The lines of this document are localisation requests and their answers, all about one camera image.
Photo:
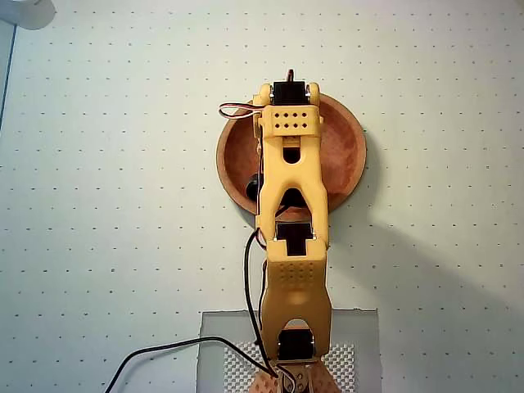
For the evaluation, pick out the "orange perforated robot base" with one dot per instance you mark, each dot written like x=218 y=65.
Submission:
x=323 y=380

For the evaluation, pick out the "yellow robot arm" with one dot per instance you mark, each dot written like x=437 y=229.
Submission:
x=294 y=286

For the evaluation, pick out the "brown wooden bowl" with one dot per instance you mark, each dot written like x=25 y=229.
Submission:
x=344 y=155

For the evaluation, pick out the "white woven grip mat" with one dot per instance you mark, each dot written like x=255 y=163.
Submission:
x=344 y=364

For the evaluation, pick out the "white cylindrical object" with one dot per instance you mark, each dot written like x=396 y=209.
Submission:
x=28 y=12

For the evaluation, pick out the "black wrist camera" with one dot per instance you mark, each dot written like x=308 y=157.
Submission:
x=254 y=186

